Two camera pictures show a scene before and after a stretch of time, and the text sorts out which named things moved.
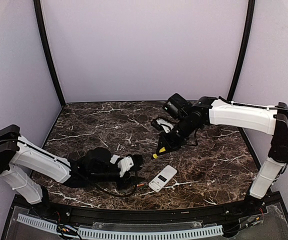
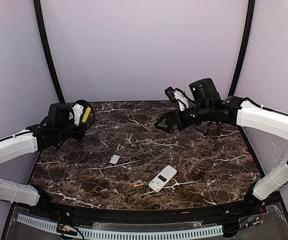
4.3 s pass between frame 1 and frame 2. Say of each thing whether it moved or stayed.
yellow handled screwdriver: moved
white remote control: stayed
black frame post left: stayed
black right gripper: moved
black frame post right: stayed
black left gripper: moved
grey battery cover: stayed
